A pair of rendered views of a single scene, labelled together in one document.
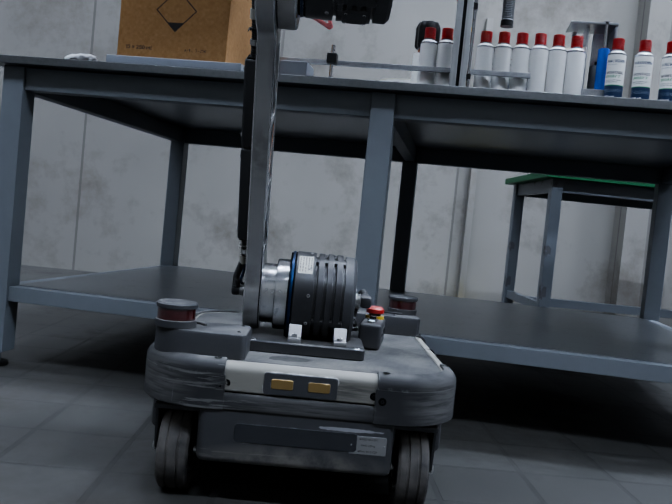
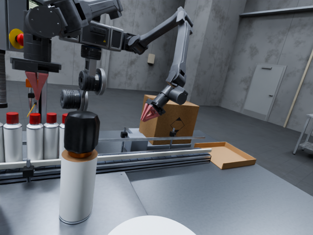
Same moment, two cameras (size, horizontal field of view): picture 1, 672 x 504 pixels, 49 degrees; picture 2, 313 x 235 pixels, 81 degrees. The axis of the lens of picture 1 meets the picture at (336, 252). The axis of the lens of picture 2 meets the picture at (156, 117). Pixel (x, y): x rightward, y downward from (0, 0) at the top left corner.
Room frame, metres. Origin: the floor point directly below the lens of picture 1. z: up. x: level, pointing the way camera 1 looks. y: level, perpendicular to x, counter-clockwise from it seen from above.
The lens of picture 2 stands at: (2.99, -0.36, 1.32)
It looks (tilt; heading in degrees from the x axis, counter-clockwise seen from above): 15 degrees down; 142
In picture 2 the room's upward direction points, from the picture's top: 10 degrees clockwise
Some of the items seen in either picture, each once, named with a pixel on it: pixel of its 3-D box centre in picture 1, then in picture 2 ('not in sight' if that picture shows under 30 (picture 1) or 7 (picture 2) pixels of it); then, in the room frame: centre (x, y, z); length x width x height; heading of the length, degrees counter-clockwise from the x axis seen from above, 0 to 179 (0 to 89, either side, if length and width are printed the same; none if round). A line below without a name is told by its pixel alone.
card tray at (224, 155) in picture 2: not in sight; (223, 153); (2.40, 0.71, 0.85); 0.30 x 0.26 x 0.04; 81
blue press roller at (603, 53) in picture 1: (601, 77); not in sight; (2.23, -0.73, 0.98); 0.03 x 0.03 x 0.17
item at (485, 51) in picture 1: (483, 66); (13, 141); (2.24, -0.38, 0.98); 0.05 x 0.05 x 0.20
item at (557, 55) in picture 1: (555, 70); not in sight; (2.20, -0.59, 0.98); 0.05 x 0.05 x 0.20
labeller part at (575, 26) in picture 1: (591, 27); not in sight; (2.28, -0.70, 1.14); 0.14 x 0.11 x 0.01; 81
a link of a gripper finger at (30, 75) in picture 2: not in sight; (43, 82); (2.43, -0.31, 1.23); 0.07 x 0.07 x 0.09; 83
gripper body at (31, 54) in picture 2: not in sight; (37, 52); (2.43, -0.32, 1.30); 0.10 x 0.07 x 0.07; 83
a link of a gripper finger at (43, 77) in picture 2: not in sight; (31, 81); (2.43, -0.34, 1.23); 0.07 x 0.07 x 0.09; 83
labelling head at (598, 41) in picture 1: (587, 70); not in sight; (2.28, -0.70, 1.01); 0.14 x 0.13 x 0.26; 81
